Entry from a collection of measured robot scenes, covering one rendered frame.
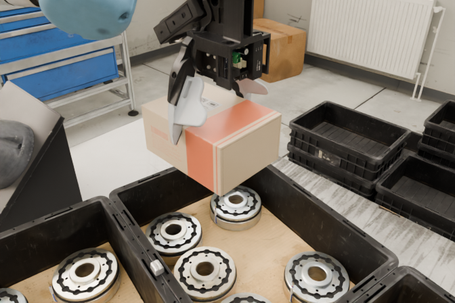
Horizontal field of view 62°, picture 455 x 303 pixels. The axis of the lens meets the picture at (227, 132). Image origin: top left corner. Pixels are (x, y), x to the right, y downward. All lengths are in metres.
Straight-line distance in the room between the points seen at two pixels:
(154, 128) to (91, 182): 0.62
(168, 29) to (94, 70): 2.22
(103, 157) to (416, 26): 2.62
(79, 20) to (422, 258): 0.85
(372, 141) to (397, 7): 1.74
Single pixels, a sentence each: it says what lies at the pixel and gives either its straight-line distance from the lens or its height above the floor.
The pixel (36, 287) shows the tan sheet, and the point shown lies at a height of 0.83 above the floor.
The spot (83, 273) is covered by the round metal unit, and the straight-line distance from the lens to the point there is 0.72.
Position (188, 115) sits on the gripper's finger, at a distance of 0.47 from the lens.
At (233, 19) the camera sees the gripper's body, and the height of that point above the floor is 1.26.
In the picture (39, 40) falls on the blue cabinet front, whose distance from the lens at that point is 2.54.
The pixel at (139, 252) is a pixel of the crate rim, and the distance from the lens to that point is 0.61.
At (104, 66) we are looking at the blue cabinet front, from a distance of 2.75.
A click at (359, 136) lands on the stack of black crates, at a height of 0.49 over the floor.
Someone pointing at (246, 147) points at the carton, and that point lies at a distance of 0.49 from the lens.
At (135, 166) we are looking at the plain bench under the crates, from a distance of 1.18.
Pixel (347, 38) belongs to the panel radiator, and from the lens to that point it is 3.55.
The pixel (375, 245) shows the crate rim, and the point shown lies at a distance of 0.64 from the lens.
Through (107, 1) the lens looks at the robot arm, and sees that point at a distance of 0.33.
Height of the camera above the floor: 1.37
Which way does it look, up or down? 31 degrees down
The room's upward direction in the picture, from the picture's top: straight up
